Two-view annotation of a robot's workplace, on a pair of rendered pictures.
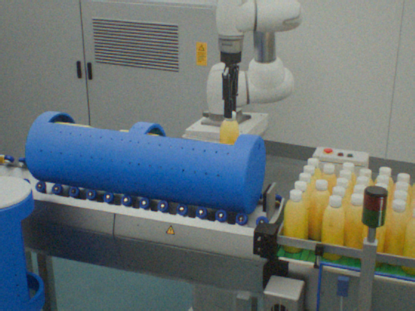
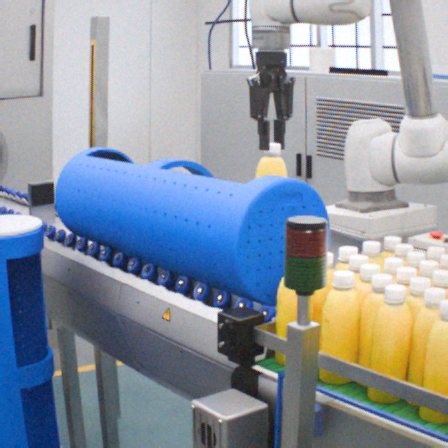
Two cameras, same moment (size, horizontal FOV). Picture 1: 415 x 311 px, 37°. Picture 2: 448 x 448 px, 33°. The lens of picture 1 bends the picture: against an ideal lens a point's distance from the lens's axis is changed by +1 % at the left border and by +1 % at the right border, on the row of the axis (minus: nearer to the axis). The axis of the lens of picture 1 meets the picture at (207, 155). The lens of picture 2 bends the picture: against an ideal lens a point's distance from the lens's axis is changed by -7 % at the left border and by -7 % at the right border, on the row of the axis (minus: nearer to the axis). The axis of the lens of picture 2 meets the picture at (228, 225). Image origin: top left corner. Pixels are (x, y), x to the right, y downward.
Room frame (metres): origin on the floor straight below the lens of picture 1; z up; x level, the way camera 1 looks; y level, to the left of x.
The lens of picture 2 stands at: (0.49, -0.96, 1.49)
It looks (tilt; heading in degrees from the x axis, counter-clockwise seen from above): 12 degrees down; 32
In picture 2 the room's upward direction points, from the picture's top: straight up
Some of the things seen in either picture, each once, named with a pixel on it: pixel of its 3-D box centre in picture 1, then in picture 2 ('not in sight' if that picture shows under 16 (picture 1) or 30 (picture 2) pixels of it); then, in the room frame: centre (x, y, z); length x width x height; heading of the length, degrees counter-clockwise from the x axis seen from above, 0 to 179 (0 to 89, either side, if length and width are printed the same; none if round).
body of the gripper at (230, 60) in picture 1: (230, 64); (271, 69); (2.09, -0.08, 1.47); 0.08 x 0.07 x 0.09; 160
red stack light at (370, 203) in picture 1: (375, 199); (306, 239); (1.51, -0.46, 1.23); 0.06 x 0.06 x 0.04
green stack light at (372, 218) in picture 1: (373, 214); (305, 269); (1.51, -0.46, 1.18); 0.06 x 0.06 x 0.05
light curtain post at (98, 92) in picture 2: not in sight; (99, 226); (2.80, 1.07, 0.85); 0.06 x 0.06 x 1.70; 70
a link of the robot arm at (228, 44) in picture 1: (230, 43); (271, 39); (2.09, -0.08, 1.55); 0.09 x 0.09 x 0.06
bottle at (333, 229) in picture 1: (333, 229); (340, 331); (1.77, -0.41, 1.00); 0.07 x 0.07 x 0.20
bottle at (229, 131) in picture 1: (229, 141); (271, 192); (2.09, -0.08, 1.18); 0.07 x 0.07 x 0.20
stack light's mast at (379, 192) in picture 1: (373, 215); (305, 273); (1.51, -0.46, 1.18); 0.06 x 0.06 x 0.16
